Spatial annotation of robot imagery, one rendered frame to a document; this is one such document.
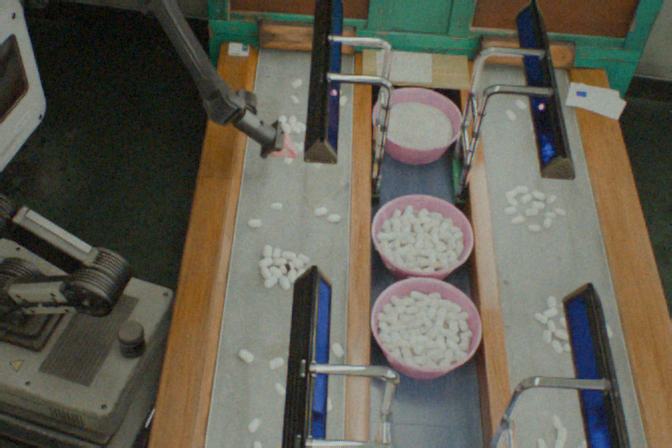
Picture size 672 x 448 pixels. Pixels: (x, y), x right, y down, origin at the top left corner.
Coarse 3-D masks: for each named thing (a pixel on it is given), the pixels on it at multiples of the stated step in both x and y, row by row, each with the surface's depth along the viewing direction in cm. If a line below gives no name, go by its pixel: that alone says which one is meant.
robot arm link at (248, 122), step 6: (246, 108) 228; (240, 114) 225; (246, 114) 224; (252, 114) 226; (234, 120) 226; (240, 120) 224; (246, 120) 224; (252, 120) 225; (258, 120) 227; (234, 126) 226; (240, 126) 225; (246, 126) 225; (252, 126) 225; (246, 132) 226; (252, 132) 226
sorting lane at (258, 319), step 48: (288, 96) 263; (240, 192) 236; (288, 192) 238; (336, 192) 239; (240, 240) 226; (288, 240) 227; (336, 240) 228; (240, 288) 216; (336, 288) 218; (240, 336) 207; (288, 336) 208; (336, 336) 209; (240, 384) 199; (336, 384) 200; (240, 432) 191; (336, 432) 193
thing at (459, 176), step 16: (496, 48) 223; (512, 48) 223; (528, 48) 224; (480, 64) 226; (544, 96) 214; (464, 112) 240; (480, 112) 219; (464, 128) 243; (480, 128) 223; (464, 144) 239; (464, 160) 234; (464, 176) 237; (464, 192) 242
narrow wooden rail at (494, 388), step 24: (456, 96) 272; (480, 144) 251; (480, 168) 245; (480, 192) 239; (480, 216) 233; (480, 240) 228; (480, 264) 223; (480, 288) 218; (480, 312) 213; (504, 336) 209; (480, 360) 210; (504, 360) 204; (480, 384) 208; (504, 384) 200; (480, 408) 206; (504, 408) 196
